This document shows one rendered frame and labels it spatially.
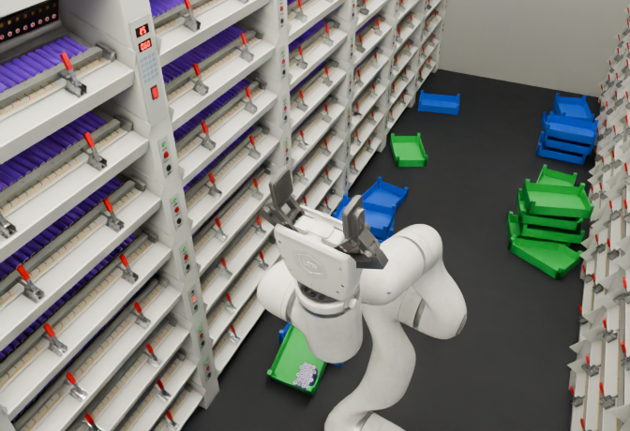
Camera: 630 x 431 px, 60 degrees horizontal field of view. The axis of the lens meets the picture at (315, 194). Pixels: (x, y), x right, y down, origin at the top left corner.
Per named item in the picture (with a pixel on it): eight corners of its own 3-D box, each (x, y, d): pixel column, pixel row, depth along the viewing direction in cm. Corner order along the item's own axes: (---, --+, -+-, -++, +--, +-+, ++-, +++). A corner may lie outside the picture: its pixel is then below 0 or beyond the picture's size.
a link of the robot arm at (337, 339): (313, 253, 76) (371, 279, 72) (321, 303, 86) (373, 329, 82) (278, 298, 72) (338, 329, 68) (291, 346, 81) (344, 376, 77)
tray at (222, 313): (282, 253, 254) (291, 235, 245) (209, 351, 210) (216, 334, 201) (246, 230, 256) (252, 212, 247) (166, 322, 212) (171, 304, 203)
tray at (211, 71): (272, 56, 196) (283, 22, 187) (169, 135, 152) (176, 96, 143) (225, 29, 198) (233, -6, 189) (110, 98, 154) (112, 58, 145)
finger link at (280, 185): (281, 225, 63) (273, 185, 58) (260, 215, 65) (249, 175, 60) (296, 206, 65) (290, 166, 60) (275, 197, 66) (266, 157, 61)
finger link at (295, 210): (305, 248, 64) (302, 219, 60) (272, 231, 66) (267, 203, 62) (318, 231, 66) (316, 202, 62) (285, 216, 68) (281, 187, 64)
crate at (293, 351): (314, 396, 222) (310, 392, 216) (270, 378, 229) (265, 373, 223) (340, 329, 236) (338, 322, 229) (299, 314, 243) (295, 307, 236)
